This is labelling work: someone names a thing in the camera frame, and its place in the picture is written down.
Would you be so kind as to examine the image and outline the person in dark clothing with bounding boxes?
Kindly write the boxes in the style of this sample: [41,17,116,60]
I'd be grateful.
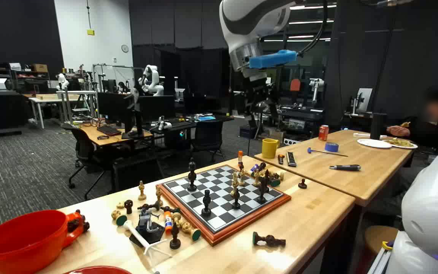
[409,75,438,154]

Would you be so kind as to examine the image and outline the round wooden stool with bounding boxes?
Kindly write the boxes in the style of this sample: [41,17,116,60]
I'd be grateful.
[364,226,400,274]

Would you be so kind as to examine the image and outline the wooden top desk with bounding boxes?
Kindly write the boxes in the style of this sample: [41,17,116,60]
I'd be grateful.
[79,124,155,150]

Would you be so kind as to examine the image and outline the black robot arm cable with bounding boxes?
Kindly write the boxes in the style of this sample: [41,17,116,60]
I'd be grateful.
[297,0,332,58]

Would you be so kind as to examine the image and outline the black handled tool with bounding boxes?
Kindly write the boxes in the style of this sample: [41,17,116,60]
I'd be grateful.
[329,163,362,173]

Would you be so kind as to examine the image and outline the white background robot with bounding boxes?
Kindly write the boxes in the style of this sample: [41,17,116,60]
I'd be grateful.
[137,63,166,98]

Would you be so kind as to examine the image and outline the orange topped chess piece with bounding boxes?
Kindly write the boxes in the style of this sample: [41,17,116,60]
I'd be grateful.
[236,150,246,174]

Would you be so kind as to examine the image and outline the red plate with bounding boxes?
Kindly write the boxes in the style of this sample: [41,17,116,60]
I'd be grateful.
[69,265,132,274]

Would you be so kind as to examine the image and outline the red plastic bowl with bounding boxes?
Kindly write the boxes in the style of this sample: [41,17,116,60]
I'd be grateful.
[0,209,72,274]

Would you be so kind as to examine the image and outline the black cup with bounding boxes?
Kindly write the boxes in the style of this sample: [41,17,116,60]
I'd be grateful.
[370,112,389,142]

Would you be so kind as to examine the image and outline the wooden framed chess board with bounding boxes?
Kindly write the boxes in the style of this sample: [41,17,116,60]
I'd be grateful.
[155,163,292,247]

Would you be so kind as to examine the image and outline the orange blue small toy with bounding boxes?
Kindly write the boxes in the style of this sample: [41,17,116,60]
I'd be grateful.
[163,212,176,237]

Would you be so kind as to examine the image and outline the plate with food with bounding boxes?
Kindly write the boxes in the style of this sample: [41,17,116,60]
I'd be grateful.
[380,136,420,151]

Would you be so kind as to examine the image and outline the bystander hand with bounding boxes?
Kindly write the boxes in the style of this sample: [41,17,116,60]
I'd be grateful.
[385,121,412,139]

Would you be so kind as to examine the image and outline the black office chair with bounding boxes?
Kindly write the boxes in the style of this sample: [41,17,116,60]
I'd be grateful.
[67,127,111,202]

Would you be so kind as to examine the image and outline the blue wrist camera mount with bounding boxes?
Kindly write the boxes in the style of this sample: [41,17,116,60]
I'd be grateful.
[248,49,300,72]

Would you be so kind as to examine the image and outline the computer monitor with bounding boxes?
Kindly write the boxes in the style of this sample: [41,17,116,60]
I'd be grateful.
[354,87,376,115]

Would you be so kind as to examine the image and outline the black lying chess piece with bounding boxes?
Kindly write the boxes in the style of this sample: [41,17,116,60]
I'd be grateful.
[251,232,288,250]
[137,203,160,214]

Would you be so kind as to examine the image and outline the yellow cup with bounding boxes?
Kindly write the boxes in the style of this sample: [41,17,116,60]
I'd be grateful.
[260,138,280,162]

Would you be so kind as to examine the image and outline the red can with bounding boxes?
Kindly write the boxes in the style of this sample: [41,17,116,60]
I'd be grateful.
[318,124,330,144]

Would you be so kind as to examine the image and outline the dark lying chess piece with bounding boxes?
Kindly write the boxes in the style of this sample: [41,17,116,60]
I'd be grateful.
[249,162,269,177]

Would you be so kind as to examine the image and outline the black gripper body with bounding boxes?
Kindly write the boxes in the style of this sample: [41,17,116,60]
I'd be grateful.
[243,75,275,107]

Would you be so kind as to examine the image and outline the dark small box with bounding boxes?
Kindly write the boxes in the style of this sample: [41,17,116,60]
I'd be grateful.
[135,215,166,244]

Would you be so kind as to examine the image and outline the black chess pawn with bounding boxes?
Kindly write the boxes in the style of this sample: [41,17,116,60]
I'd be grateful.
[169,226,183,252]

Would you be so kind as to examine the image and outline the orange toy figure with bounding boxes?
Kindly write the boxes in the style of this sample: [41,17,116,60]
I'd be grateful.
[65,209,91,243]

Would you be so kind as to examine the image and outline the white plate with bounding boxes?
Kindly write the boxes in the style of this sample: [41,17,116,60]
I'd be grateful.
[356,138,394,151]

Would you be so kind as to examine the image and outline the yellow green based chess piece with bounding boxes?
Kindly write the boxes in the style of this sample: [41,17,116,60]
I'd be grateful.
[110,209,129,229]
[178,218,202,243]

